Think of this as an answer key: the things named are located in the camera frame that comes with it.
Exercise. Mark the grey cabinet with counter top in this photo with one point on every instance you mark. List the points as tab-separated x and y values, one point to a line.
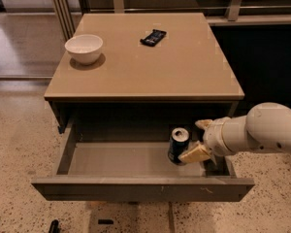
188	65

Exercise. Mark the metal railing frame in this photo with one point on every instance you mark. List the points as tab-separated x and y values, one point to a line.
218	12

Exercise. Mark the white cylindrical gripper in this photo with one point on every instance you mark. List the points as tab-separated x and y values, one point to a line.
213	137

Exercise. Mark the dark snack bar wrapper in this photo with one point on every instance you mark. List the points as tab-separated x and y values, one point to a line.
153	38

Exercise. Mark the open grey top drawer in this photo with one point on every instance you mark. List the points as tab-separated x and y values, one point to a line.
125	159

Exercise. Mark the white ceramic bowl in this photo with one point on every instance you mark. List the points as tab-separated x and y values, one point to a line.
85	49

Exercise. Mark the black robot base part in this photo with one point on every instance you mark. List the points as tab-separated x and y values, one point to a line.
54	227

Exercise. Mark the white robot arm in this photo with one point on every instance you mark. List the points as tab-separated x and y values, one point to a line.
265	128

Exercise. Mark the blue pepsi can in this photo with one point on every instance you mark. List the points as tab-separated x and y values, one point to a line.
179	142

